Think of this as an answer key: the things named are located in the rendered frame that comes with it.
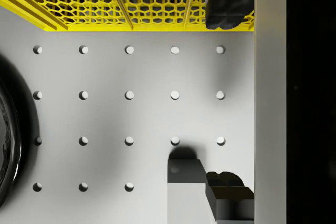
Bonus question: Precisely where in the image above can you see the grey cube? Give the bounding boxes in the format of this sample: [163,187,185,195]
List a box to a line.
[167,158,217,224]

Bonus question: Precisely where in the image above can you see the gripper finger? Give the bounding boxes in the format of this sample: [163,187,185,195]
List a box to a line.
[205,171,255,224]
[205,0,255,30]

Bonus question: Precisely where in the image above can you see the black plate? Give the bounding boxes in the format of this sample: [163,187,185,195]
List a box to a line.
[0,58,35,206]

